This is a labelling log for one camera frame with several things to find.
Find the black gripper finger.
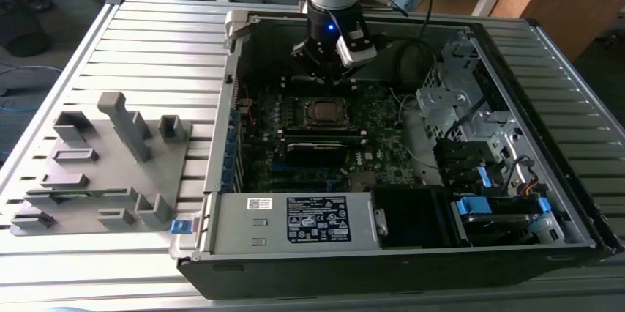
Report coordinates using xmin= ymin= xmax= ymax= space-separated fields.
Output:
xmin=319 ymin=47 xmax=346 ymax=86
xmin=290 ymin=39 xmax=329 ymax=85

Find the silver CPU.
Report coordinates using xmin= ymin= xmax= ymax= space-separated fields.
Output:
xmin=311 ymin=101 xmax=342 ymax=122

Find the metal socket cover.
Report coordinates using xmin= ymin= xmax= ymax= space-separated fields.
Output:
xmin=305 ymin=97 xmax=351 ymax=129

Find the grey case latch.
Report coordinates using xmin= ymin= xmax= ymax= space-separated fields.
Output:
xmin=222 ymin=10 xmax=249 ymax=51

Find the silver metal drive cage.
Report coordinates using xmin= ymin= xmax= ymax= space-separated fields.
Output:
xmin=412 ymin=30 xmax=535 ymax=196

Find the green motherboard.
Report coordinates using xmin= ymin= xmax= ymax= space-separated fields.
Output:
xmin=231 ymin=76 xmax=443 ymax=195

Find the black graphics card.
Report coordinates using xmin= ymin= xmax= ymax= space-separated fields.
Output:
xmin=283 ymin=141 xmax=351 ymax=169

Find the finned chipset heatsink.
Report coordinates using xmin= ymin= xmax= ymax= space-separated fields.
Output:
xmin=349 ymin=171 xmax=378 ymax=190

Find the black disk bay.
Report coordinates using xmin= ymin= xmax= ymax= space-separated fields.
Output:
xmin=430 ymin=138 xmax=495 ymax=190

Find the black plastic fan shroud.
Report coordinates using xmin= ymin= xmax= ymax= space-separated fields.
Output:
xmin=369 ymin=186 xmax=460 ymax=250

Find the hard disk in blue carrier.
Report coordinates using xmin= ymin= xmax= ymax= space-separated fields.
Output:
xmin=448 ymin=196 xmax=558 ymax=247

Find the silver power supply unit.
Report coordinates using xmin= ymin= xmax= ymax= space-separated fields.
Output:
xmin=193 ymin=190 xmax=387 ymax=255

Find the wooden cabinet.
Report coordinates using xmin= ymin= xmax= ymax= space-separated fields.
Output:
xmin=490 ymin=0 xmax=625 ymax=66

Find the grey parts rack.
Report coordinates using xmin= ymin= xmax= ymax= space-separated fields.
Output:
xmin=7 ymin=91 xmax=195 ymax=237

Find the blue case latch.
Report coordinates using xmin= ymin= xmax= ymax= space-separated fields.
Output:
xmin=169 ymin=218 xmax=193 ymax=236

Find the green RAM stick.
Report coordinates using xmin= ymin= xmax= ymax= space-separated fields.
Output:
xmin=26 ymin=187 xmax=129 ymax=204

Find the black round bin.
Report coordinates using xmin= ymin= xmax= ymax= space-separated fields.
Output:
xmin=2 ymin=11 xmax=55 ymax=59

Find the black PC case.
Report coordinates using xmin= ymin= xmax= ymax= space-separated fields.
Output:
xmin=167 ymin=8 xmax=625 ymax=301

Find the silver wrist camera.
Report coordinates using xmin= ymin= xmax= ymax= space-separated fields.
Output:
xmin=334 ymin=29 xmax=378 ymax=68

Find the looped black case cable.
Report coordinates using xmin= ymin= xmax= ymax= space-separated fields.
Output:
xmin=385 ymin=37 xmax=436 ymax=88

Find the blue disk carrier handle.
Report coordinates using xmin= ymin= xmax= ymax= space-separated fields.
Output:
xmin=472 ymin=166 xmax=492 ymax=189

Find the black disk wire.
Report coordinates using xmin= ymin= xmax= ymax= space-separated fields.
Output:
xmin=504 ymin=155 xmax=534 ymax=190

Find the orange yellow wire bundle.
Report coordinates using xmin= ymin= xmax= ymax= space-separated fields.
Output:
xmin=518 ymin=179 xmax=543 ymax=196

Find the pale blue floor cable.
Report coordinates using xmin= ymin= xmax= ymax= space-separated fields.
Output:
xmin=0 ymin=64 xmax=65 ymax=114

